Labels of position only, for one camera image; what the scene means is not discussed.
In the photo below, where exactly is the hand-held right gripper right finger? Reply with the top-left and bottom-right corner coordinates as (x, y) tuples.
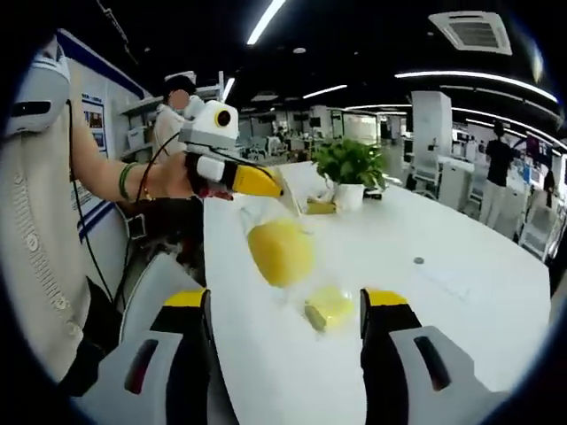
(359, 287), (510, 425)

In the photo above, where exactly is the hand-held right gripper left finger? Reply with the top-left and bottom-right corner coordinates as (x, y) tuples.
(77, 287), (214, 425)

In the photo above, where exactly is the yellow silicone block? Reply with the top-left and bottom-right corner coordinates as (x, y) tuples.
(245, 219), (317, 290)
(303, 284), (356, 334)

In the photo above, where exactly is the person's left hand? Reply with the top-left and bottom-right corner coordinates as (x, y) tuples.
(144, 151), (235, 204)

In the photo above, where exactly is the white storage shelving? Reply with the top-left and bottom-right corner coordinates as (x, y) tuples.
(118, 70), (225, 161)

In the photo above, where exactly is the yellow packet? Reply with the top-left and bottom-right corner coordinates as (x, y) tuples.
(306, 200), (337, 216)

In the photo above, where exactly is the green potted plant white pot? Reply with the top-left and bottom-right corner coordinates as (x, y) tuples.
(311, 137), (390, 212)

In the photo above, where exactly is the long ceiling light strip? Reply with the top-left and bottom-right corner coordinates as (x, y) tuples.
(245, 0), (287, 46)

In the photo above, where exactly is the person's beige knit top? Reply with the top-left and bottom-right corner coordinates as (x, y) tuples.
(0, 108), (92, 384)

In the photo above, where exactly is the white grey worn device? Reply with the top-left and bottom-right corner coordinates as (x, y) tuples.
(4, 38), (73, 139)

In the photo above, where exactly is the white square pillar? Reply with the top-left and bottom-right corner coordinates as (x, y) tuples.
(410, 89), (454, 161)

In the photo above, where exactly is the curved ceiling light strip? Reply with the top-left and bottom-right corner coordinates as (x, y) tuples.
(394, 70), (560, 104)

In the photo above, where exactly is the ceiling air conditioner vent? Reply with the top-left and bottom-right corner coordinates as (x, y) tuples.
(428, 10), (514, 57)

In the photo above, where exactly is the green bracelet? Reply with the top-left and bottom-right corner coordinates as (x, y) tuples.
(117, 161), (140, 204)

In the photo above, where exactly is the wall poster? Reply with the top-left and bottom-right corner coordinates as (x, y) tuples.
(81, 91), (110, 157)

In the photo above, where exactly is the black cable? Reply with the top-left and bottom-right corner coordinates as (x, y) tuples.
(65, 98), (117, 306)

